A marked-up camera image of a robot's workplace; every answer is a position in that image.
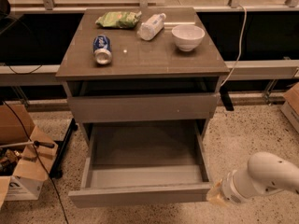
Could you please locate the clear plastic water bottle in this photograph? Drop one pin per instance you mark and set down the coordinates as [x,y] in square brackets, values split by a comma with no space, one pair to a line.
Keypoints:
[149,29]

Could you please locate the black-handled tool in box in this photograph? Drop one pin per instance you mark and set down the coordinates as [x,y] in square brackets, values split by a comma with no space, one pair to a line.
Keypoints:
[29,143]

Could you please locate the closed grey top drawer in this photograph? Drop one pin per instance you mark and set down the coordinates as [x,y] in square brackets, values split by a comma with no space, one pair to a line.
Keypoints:
[86,109]

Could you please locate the cardboard box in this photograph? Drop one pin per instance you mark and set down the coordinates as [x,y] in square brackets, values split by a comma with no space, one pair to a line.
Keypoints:
[23,169]
[290,108]

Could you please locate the white ceramic bowl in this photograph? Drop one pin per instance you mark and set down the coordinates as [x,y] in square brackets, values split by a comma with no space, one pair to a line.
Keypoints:
[188,37]

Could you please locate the blue soda can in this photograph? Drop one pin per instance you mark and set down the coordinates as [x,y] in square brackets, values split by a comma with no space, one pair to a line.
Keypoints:
[102,50]

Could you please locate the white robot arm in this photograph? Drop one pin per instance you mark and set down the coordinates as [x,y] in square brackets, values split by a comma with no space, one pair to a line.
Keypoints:
[264,174]

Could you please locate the cardboard box on right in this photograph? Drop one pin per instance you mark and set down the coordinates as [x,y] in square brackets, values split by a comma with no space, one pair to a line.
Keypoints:
[290,108]

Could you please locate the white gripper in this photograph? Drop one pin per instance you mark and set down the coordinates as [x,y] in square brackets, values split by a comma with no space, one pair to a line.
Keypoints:
[229,188]

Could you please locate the green chip bag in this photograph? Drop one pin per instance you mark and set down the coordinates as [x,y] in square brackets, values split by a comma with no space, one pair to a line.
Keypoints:
[119,19]

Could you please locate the grey drawer cabinet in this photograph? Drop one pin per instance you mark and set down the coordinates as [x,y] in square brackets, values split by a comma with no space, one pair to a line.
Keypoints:
[138,67]

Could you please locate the grey drawer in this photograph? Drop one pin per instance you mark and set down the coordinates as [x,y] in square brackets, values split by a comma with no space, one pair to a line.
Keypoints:
[144,163]
[86,109]

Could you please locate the black stand leg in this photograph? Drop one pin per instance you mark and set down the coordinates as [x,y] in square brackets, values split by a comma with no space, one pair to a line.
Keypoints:
[56,170]

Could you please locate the cardboard box on left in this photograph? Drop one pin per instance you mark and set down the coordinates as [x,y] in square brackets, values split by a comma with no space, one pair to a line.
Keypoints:
[23,169]

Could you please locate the black bracket behind cabinet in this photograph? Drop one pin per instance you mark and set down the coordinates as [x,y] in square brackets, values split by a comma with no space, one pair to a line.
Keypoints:
[226,100]

